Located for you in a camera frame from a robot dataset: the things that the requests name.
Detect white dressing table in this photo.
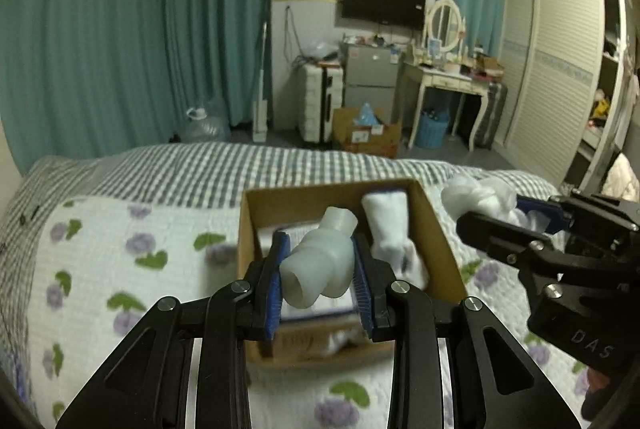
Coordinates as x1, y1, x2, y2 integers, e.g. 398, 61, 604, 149
398, 61, 490, 152

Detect white suitcase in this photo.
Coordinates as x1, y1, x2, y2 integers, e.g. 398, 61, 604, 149
296, 63, 344, 143

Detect white louvered wardrobe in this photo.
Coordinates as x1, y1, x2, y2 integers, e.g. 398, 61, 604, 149
496, 0, 634, 192

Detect clear water jug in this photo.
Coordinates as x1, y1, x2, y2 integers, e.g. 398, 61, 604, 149
178, 100, 231, 143

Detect large teal curtain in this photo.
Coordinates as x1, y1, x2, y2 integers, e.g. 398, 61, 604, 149
1, 0, 269, 172

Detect grey checked bed sheet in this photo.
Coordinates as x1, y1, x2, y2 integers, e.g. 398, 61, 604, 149
0, 141, 557, 410

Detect silver mini fridge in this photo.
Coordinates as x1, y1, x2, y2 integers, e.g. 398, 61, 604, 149
343, 45, 401, 124

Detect dark striped suitcase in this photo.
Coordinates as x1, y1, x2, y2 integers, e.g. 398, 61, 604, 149
471, 82, 508, 150

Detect cardboard box on floor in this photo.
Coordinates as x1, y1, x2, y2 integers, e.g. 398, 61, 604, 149
332, 108, 401, 160

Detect person's right hand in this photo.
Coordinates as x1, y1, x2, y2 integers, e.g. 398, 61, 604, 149
580, 368, 611, 421

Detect open cardboard box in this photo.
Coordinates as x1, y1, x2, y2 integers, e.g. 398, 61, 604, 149
238, 179, 466, 367

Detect white fluffy cotton wad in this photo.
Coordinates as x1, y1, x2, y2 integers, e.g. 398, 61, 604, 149
440, 175, 521, 227

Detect white oval vanity mirror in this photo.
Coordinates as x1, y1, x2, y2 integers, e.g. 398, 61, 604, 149
425, 0, 465, 59

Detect black wall television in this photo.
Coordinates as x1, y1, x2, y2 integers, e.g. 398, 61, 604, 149
342, 0, 425, 30

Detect white floral quilt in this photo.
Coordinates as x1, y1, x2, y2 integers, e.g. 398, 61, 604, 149
27, 184, 587, 428

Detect blue laundry basket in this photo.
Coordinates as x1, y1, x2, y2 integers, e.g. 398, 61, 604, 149
414, 108, 450, 149

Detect white upright mop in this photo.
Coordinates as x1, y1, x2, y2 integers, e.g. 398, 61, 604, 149
252, 22, 268, 143

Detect white rolled socks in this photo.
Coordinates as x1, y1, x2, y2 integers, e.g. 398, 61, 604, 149
361, 190, 428, 289

